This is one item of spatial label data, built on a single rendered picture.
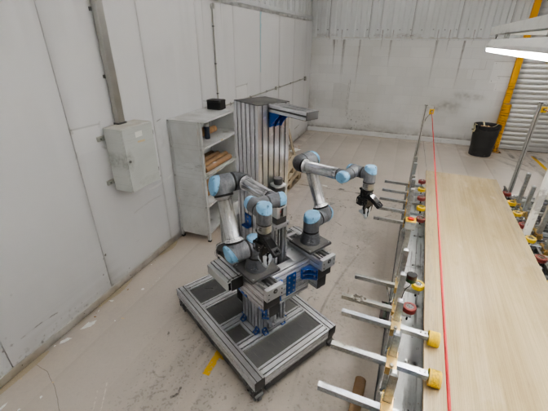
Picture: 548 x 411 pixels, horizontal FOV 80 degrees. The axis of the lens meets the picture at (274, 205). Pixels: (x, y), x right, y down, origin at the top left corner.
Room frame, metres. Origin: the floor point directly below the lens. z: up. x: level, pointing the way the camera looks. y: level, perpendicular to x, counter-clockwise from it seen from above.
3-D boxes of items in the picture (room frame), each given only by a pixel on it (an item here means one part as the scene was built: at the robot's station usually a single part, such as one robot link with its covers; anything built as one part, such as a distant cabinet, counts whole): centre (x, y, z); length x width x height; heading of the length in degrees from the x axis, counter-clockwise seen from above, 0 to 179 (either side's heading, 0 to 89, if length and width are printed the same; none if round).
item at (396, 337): (1.14, -0.60, 0.88); 0.03 x 0.03 x 0.48; 68
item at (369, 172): (1.93, -0.60, 1.62); 0.09 x 0.08 x 0.11; 47
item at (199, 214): (4.11, 0.87, 0.78); 0.90 x 0.45 x 1.55; 160
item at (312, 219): (2.06, -0.28, 1.21); 0.13 x 0.12 x 0.14; 137
